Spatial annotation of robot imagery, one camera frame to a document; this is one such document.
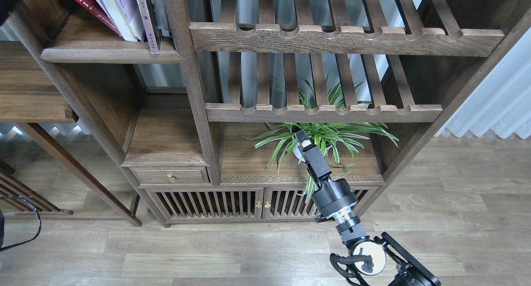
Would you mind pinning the white lavender paperback book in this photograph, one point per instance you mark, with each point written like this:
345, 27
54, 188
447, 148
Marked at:
129, 21

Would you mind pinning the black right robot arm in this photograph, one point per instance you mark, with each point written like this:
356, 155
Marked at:
367, 257

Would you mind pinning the thin upright book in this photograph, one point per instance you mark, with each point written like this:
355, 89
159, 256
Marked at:
153, 33

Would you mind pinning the brass drawer knob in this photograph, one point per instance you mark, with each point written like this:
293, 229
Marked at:
171, 178

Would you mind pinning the white plant pot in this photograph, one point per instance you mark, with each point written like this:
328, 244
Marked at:
299, 155

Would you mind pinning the yellow green paperback book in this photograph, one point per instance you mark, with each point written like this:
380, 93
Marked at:
111, 9

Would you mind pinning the dark wooden bookshelf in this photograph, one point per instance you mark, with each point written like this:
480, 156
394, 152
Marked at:
178, 111

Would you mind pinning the red paperback book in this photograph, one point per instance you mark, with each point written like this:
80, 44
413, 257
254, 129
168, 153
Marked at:
93, 7

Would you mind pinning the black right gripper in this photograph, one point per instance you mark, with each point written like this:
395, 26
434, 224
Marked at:
331, 195

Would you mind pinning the green spider plant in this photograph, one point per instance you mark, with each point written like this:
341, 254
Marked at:
342, 138

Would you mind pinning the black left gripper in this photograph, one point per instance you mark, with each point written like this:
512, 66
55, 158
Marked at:
6, 7

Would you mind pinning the dark wooden slatted bench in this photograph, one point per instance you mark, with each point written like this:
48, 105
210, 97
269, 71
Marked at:
10, 186

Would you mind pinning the white curtain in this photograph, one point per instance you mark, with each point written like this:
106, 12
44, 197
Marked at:
501, 104

